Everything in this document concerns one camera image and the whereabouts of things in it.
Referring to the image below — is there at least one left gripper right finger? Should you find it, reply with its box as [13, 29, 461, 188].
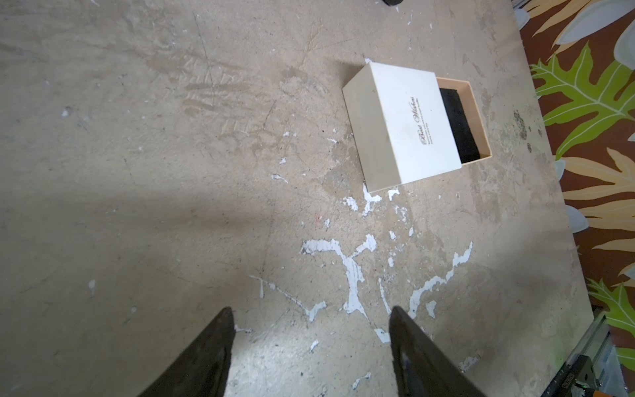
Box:
[389, 306, 484, 396]

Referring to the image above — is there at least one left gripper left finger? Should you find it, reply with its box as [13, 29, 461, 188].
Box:
[141, 307, 236, 396]

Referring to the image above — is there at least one white drawer jewelry box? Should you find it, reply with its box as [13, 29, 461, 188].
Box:
[342, 62, 492, 193]

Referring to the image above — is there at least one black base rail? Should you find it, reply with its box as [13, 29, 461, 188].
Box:
[542, 305, 621, 397]

